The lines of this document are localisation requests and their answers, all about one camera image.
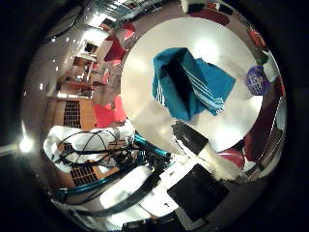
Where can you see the wooden cabinet with black grille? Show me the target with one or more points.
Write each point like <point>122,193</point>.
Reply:
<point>85,112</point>

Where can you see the blue cloth with white stripes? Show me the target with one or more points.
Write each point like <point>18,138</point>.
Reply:
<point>209,83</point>

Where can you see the bright tube lamp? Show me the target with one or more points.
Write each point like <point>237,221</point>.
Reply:
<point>25,145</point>

